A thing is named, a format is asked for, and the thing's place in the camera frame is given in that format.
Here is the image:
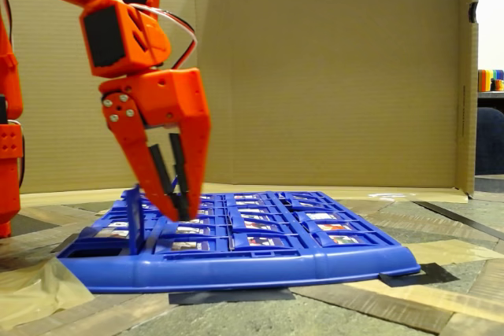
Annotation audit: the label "Mr Mist flap tile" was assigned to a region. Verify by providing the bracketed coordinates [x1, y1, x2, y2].
[295, 211, 355, 223]

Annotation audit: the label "brown cardboard box wall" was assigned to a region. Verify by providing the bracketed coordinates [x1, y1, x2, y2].
[0, 0, 480, 199]

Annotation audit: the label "black tape patch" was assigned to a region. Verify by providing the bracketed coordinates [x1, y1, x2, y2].
[377, 263, 460, 288]

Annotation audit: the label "bearded man portrait flap tile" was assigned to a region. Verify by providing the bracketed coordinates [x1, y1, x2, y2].
[124, 183, 145, 255]

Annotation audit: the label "dark blue chair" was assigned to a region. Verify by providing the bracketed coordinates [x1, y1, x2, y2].
[475, 106, 504, 176]

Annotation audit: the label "white red black servo cable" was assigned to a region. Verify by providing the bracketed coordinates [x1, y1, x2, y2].
[129, 2, 199, 72]

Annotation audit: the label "blue plastic game board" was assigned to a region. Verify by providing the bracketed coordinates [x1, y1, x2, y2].
[57, 190, 421, 294]

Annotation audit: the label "Bubbles flap tile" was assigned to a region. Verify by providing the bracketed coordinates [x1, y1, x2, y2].
[302, 220, 373, 234]

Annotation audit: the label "flat brown tape patch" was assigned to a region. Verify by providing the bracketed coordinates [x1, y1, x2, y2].
[405, 238, 504, 267]

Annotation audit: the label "Ultrasonic flap tile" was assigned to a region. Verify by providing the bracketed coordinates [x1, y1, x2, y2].
[232, 232, 312, 253]

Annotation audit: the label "Thundershock flap tile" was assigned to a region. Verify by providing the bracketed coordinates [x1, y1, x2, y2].
[228, 211, 292, 222]

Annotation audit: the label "colourful stacked objects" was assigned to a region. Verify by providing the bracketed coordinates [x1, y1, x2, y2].
[477, 68, 504, 93]

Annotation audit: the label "large crumpled brown tape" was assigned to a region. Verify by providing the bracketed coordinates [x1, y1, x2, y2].
[0, 259, 95, 331]

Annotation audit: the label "faded print flap tile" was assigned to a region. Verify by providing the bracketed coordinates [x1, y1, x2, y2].
[157, 235, 232, 254]

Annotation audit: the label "Swapshift flap tile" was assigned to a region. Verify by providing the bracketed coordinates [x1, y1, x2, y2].
[313, 231, 389, 250]

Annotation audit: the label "Shadow Ninja flap tile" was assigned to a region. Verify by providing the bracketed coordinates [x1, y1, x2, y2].
[84, 227, 133, 241]

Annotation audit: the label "glossy grey tape strip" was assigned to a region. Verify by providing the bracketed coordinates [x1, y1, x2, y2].
[169, 288, 296, 305]

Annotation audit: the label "Safeguard flap tile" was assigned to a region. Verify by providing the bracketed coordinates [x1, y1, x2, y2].
[230, 220, 302, 234]

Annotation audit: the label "Sir Stretch flap tile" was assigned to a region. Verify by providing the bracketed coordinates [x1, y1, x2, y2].
[165, 223, 229, 237]

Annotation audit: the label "long thin black tape strip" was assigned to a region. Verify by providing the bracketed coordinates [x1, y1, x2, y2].
[413, 200, 504, 237]

